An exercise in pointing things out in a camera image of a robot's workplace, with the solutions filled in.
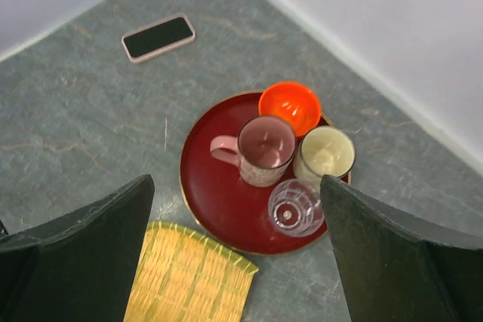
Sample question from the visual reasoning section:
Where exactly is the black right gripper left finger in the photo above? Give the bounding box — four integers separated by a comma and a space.
1, 175, 155, 321

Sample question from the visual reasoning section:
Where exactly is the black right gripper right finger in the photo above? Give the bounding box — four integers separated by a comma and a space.
321, 176, 482, 321

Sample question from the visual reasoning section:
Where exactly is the pink-cased smartphone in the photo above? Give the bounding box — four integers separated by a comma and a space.
122, 14, 196, 64

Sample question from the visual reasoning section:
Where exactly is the woven bamboo mat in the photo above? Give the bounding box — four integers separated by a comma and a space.
124, 220, 259, 321

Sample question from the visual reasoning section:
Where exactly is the clear glass tumbler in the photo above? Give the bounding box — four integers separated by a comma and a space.
268, 179, 325, 238

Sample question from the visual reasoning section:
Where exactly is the cream cup with dark rim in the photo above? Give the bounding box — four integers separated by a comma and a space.
293, 126, 356, 188

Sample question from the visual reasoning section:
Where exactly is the round red tray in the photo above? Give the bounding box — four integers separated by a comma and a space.
180, 91, 328, 256

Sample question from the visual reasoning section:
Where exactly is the pink floral mug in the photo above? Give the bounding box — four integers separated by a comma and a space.
210, 115, 297, 187

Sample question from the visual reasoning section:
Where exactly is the orange bowl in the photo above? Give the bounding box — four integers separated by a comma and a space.
258, 81, 322, 137

